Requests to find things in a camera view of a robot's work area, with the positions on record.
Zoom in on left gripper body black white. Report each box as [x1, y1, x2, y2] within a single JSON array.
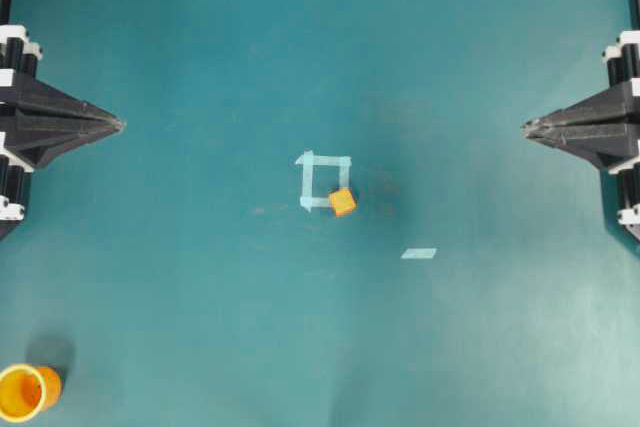
[[1, 25, 42, 221]]

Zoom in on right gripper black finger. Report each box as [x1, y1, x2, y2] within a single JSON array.
[[522, 122, 639, 173], [522, 82, 639, 133]]

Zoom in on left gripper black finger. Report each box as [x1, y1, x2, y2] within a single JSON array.
[[1, 72, 124, 128], [1, 121, 123, 170]]

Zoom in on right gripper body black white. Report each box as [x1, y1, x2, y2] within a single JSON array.
[[601, 29, 640, 226]]

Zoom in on orange yellow plastic cup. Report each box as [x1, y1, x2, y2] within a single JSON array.
[[1, 363, 63, 423]]

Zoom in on orange cube block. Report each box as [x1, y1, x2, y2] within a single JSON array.
[[329, 187, 357, 217]]

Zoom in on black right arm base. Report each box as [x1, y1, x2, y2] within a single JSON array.
[[601, 169, 639, 244]]

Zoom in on light blue tape strip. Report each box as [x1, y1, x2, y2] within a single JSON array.
[[401, 248, 437, 260]]

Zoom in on light blue tape square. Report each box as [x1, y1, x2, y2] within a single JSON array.
[[295, 150, 352, 212]]

